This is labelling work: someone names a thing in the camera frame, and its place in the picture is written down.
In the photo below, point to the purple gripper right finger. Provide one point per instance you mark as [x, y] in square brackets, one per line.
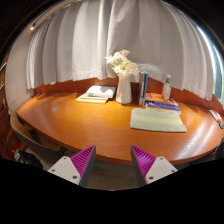
[148, 168]

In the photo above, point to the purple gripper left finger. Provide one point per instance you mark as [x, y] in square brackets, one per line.
[77, 168]

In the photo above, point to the light green folded towel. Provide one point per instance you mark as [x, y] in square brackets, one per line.
[156, 120]

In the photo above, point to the grey chair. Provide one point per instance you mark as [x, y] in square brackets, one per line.
[43, 147]

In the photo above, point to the blue flat book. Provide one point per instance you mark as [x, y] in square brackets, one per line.
[162, 106]

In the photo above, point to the yellow flat book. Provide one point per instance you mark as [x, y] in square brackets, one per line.
[91, 99]

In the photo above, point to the orange flat book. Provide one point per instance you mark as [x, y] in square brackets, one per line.
[158, 98]

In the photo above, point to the white open book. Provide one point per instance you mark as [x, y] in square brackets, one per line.
[101, 91]

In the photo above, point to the white ceramic vase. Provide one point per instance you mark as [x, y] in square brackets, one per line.
[123, 94]

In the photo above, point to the red white object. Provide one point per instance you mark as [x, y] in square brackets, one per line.
[217, 117]

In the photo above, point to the upright grey blue books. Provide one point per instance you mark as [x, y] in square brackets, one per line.
[143, 81]

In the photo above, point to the white flower bouquet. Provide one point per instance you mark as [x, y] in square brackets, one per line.
[121, 65]

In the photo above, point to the white curtain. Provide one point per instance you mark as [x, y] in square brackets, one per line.
[73, 44]

